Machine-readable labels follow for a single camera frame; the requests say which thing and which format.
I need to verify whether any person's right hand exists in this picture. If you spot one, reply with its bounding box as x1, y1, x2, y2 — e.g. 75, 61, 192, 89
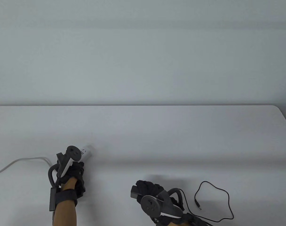
135, 180, 214, 226

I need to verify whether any white power strip cable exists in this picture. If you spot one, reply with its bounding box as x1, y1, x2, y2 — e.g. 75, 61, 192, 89
0, 157, 52, 177

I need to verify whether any grey right hand controller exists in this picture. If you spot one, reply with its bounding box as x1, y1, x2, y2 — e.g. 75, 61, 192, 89
141, 188, 184, 218

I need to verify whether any white power strip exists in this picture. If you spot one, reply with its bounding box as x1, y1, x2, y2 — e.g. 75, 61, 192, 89
79, 145, 95, 163

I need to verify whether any person's left forearm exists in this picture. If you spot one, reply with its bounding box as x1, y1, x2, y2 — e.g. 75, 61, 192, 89
52, 197, 78, 226

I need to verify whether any black adapter cable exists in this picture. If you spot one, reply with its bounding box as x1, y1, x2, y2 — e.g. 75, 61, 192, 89
181, 181, 234, 222

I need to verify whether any black power adapter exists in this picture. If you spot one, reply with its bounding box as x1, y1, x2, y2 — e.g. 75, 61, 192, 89
131, 185, 143, 199

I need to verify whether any person's left hand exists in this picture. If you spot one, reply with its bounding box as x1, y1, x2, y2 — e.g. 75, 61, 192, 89
60, 161, 86, 198

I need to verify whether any black left wrist camera strap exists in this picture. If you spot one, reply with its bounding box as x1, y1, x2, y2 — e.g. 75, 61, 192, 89
49, 187, 78, 211

